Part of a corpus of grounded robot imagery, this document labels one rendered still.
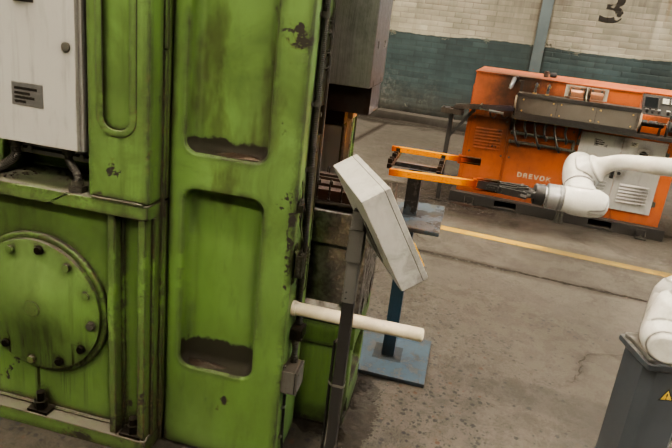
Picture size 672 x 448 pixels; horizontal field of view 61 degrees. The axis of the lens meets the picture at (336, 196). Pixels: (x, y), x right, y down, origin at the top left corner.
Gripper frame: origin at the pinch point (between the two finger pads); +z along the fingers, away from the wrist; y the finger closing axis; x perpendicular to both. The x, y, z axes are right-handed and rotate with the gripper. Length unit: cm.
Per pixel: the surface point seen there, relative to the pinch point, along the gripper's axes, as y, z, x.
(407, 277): -70, 20, -11
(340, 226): -16, 48, -21
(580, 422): 27, -62, -105
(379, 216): -74, 29, 6
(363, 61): -18, 48, 38
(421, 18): 761, 99, 64
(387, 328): -39, 24, -44
